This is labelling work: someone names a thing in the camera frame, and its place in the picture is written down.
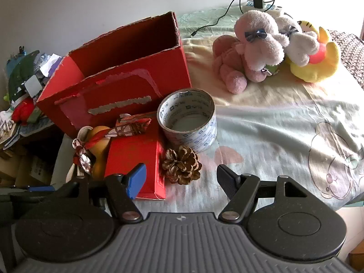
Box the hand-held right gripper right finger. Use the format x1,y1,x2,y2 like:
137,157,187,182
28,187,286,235
217,164,310,223

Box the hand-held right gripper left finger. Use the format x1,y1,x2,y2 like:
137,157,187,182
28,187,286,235
65,163,147,224

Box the red white patterned ribbon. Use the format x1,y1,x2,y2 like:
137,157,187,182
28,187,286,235
72,113,152,174

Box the red cardboard box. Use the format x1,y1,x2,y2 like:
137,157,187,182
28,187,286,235
36,11,193,137

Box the flat red gift box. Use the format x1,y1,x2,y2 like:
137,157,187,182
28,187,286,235
104,125,167,201

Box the brown pine cone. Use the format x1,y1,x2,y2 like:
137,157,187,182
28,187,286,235
162,145,202,185

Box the large printed tape roll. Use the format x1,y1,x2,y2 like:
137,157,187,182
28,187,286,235
157,89,218,153

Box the pastel printed bedsheet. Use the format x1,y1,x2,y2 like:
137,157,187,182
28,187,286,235
51,5,364,214

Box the brown cardboard boxes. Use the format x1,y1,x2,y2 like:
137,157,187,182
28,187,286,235
0,146,55,189

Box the pile of assorted clutter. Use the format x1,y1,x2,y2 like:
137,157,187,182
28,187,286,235
0,45,66,150

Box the pink plush dog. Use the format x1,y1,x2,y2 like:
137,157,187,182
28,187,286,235
212,10,291,94

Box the yellow plush toy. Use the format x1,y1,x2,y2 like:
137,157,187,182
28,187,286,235
289,27,341,84

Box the white plush dog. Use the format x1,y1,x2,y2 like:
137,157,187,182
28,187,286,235
275,15,321,68

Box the dark green cloth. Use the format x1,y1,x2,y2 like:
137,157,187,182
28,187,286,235
8,50,40,97

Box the yellow striped tiger plush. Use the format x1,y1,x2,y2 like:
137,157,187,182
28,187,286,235
297,20,318,34

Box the brown patterned blanket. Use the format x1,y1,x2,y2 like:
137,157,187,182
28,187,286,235
326,30,364,89

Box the white power strip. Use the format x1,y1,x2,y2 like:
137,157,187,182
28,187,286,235
241,0,284,17

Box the black charging cable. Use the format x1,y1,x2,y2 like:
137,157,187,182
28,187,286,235
191,0,277,38

